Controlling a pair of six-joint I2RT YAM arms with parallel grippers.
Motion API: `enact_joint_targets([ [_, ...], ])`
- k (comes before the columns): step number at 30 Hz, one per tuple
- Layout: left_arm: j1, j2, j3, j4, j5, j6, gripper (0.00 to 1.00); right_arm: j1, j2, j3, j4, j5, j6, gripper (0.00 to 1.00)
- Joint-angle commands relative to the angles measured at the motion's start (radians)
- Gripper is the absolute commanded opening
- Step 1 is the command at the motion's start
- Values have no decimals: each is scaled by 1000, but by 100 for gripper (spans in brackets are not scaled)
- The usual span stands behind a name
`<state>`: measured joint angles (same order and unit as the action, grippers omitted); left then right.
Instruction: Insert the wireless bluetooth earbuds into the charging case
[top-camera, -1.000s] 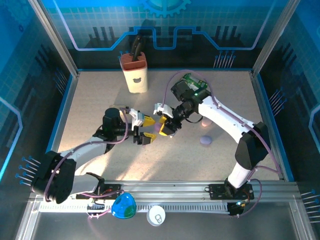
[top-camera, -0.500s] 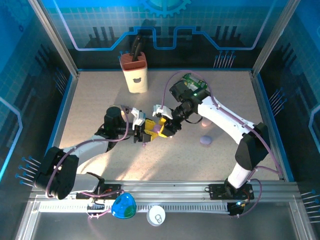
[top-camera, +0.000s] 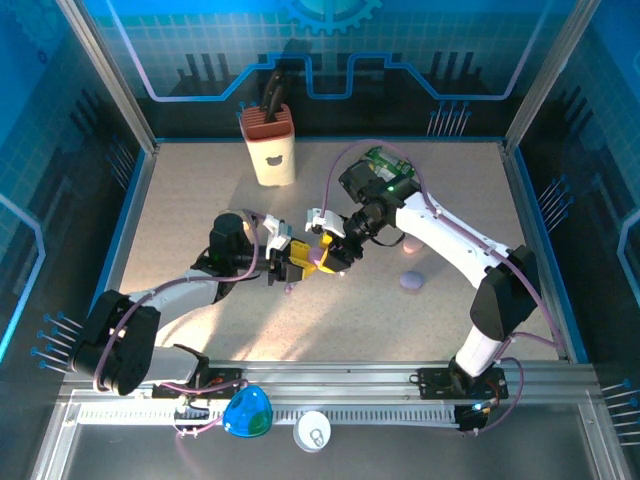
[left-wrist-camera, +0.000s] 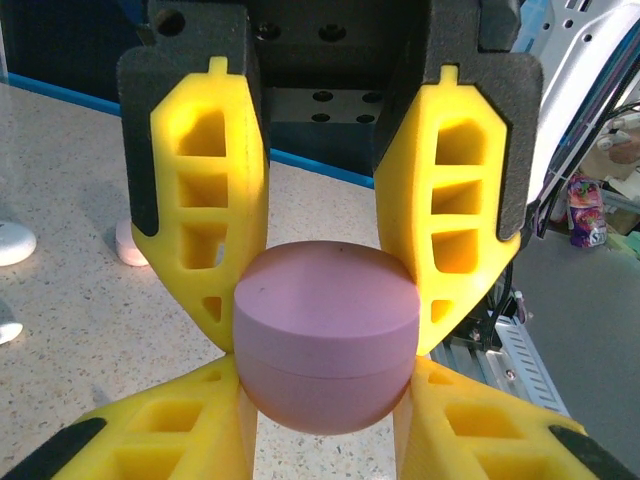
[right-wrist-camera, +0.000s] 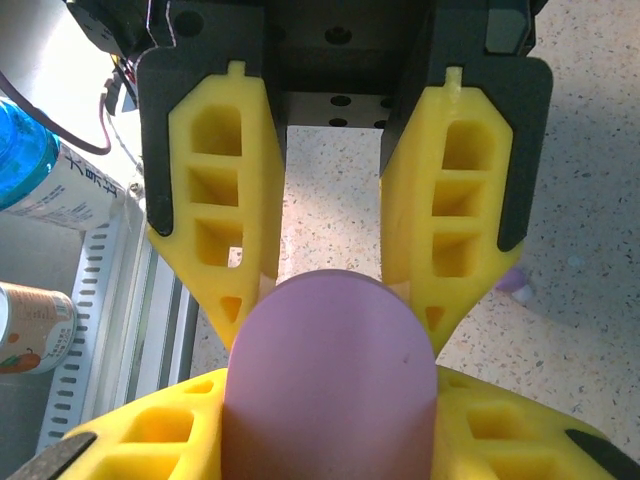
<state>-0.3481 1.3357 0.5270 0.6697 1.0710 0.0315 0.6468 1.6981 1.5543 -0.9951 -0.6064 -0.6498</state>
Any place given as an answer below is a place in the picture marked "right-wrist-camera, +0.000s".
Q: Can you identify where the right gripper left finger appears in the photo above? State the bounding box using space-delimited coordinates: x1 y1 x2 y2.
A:
9 367 229 480

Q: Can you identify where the white round cap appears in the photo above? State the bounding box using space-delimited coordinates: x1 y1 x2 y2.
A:
0 281 77 375

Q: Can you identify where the purple earbud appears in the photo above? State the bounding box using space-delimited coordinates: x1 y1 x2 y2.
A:
497 266 532 303

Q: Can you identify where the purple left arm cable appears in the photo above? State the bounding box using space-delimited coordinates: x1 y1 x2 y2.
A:
0 69 112 155

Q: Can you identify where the purple earbud case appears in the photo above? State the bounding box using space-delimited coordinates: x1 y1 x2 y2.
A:
221 269 440 480

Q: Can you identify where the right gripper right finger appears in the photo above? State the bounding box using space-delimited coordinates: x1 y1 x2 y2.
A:
432 364 634 480

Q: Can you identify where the white slotted cable duct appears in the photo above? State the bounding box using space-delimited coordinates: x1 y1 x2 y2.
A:
34 219 151 454

